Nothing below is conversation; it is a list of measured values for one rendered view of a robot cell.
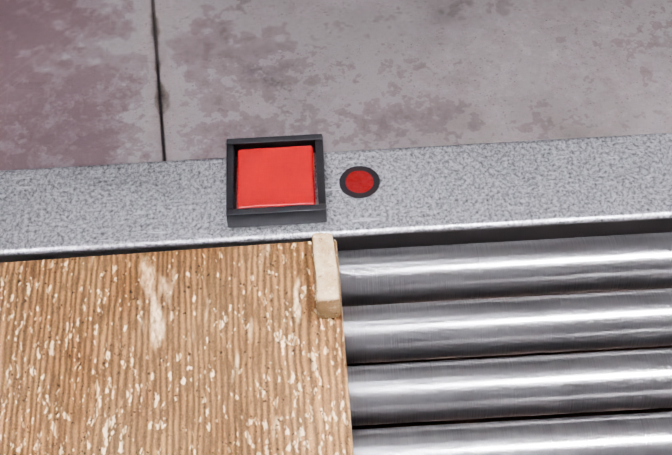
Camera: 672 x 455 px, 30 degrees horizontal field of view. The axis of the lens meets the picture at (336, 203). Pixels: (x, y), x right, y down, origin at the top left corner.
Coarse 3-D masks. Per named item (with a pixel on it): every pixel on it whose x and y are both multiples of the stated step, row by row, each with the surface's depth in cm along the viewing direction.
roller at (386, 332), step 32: (352, 320) 90; (384, 320) 90; (416, 320) 90; (448, 320) 90; (480, 320) 90; (512, 320) 90; (544, 320) 90; (576, 320) 90; (608, 320) 90; (640, 320) 90; (352, 352) 90; (384, 352) 90; (416, 352) 90; (448, 352) 90; (480, 352) 90; (512, 352) 91; (544, 352) 91
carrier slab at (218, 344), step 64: (128, 256) 92; (192, 256) 92; (256, 256) 92; (0, 320) 89; (64, 320) 89; (128, 320) 89; (192, 320) 88; (256, 320) 88; (320, 320) 88; (0, 384) 86; (64, 384) 86; (128, 384) 86; (192, 384) 85; (256, 384) 85; (320, 384) 85; (0, 448) 83; (64, 448) 83; (128, 448) 83; (192, 448) 82; (256, 448) 82; (320, 448) 82
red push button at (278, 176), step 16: (240, 160) 98; (256, 160) 98; (272, 160) 98; (288, 160) 98; (304, 160) 98; (240, 176) 97; (256, 176) 97; (272, 176) 97; (288, 176) 97; (304, 176) 97; (240, 192) 96; (256, 192) 96; (272, 192) 96; (288, 192) 96; (304, 192) 96; (240, 208) 95
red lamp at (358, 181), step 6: (354, 174) 99; (360, 174) 99; (366, 174) 99; (348, 180) 98; (354, 180) 98; (360, 180) 98; (366, 180) 98; (372, 180) 98; (348, 186) 98; (354, 186) 98; (360, 186) 98; (366, 186) 98; (360, 192) 98
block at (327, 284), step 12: (312, 240) 89; (324, 240) 89; (324, 252) 88; (324, 264) 88; (336, 264) 88; (324, 276) 87; (336, 276) 87; (324, 288) 87; (336, 288) 86; (324, 300) 86; (336, 300) 86; (324, 312) 87; (336, 312) 87
